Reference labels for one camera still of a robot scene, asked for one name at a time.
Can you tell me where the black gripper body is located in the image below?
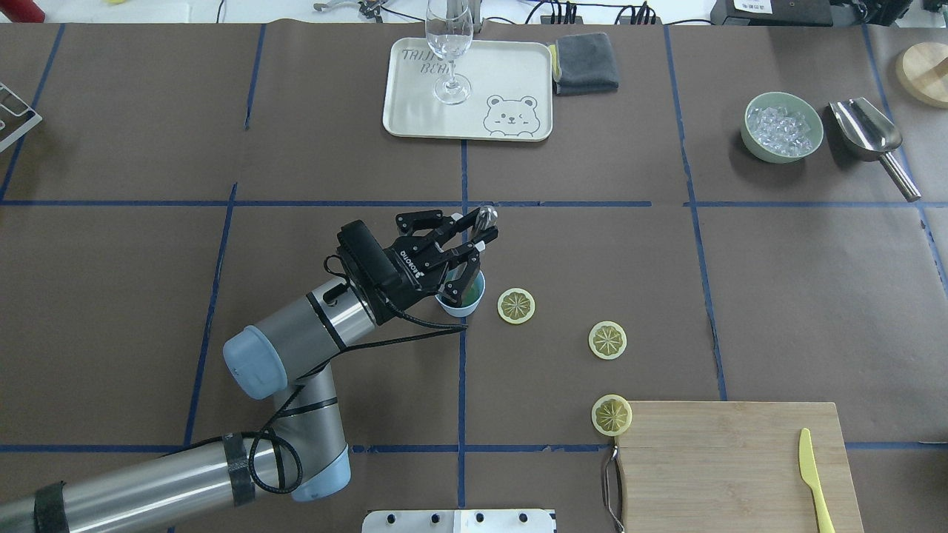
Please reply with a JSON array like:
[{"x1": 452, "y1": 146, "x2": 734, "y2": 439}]
[{"x1": 367, "y1": 235, "x2": 454, "y2": 324}]

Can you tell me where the lemon slice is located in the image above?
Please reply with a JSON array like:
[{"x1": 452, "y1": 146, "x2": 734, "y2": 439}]
[
  {"x1": 495, "y1": 287, "x2": 536, "y2": 325},
  {"x1": 590, "y1": 394, "x2": 632, "y2": 438},
  {"x1": 588, "y1": 321, "x2": 629, "y2": 361}
]

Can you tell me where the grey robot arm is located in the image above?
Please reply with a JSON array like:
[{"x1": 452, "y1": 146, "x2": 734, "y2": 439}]
[{"x1": 2, "y1": 206, "x2": 498, "y2": 532}]

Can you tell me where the blue paper cup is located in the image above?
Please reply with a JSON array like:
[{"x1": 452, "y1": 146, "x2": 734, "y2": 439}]
[{"x1": 435, "y1": 272, "x2": 487, "y2": 318}]

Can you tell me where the lemon slice on table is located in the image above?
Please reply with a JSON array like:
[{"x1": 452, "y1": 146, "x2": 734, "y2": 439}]
[{"x1": 588, "y1": 321, "x2": 629, "y2": 361}]

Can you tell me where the lemon slice at board corner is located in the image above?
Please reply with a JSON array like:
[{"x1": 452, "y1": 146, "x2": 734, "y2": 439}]
[{"x1": 590, "y1": 394, "x2": 632, "y2": 438}]

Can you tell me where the cream bear tray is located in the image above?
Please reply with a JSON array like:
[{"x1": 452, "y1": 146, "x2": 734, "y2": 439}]
[{"x1": 382, "y1": 38, "x2": 554, "y2": 141}]

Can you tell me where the clear wine glass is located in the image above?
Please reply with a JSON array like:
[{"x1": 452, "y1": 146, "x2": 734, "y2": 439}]
[{"x1": 424, "y1": 1, "x2": 474, "y2": 105}]

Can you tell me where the grey folded cloth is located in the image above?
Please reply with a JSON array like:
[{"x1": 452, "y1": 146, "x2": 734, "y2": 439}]
[{"x1": 548, "y1": 33, "x2": 620, "y2": 95}]

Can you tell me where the black power strip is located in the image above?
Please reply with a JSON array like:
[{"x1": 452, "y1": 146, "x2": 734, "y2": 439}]
[{"x1": 526, "y1": 1, "x2": 661, "y2": 26}]

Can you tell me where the bamboo cutting board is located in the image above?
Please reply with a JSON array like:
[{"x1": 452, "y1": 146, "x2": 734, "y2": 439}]
[{"x1": 617, "y1": 401, "x2": 864, "y2": 532}]

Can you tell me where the green bowl of ice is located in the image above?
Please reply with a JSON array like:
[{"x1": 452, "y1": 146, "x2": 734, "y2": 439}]
[{"x1": 739, "y1": 92, "x2": 825, "y2": 164}]

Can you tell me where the black box with label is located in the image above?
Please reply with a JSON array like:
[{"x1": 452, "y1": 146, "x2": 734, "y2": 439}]
[{"x1": 709, "y1": 1, "x2": 833, "y2": 27}]

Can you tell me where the yellow plastic knife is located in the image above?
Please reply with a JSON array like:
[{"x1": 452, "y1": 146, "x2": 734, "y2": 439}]
[{"x1": 797, "y1": 427, "x2": 836, "y2": 532}]

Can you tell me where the steel ice scoop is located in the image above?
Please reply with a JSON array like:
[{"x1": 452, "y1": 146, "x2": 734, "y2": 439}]
[{"x1": 827, "y1": 97, "x2": 921, "y2": 203}]

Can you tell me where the red object at corner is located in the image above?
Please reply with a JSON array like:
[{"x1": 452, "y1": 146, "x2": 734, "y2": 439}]
[{"x1": 0, "y1": 0, "x2": 45, "y2": 23}]

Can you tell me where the round wooden lid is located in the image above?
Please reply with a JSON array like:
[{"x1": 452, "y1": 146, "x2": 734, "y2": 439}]
[{"x1": 896, "y1": 41, "x2": 947, "y2": 109}]

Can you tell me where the black camera mount wrist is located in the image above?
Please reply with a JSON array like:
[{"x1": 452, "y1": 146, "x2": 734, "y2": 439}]
[{"x1": 336, "y1": 220, "x2": 400, "y2": 294}]

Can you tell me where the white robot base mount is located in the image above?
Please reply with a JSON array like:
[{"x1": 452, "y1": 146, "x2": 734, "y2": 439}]
[{"x1": 361, "y1": 507, "x2": 558, "y2": 532}]

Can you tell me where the metal wire rack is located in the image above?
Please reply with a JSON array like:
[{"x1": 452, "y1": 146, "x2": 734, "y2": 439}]
[{"x1": 0, "y1": 82, "x2": 43, "y2": 152}]

